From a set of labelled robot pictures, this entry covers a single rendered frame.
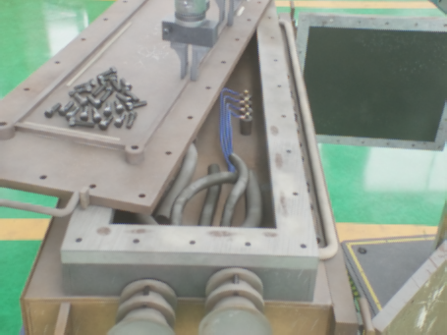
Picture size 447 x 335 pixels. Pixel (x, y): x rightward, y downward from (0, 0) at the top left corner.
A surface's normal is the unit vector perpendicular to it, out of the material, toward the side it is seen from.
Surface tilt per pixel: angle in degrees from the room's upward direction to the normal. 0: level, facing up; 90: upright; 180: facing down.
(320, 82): 90
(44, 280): 0
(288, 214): 0
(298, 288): 90
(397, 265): 0
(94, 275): 90
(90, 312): 90
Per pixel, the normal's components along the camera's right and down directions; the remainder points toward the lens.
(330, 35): -0.06, 0.55
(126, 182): 0.04, -0.83
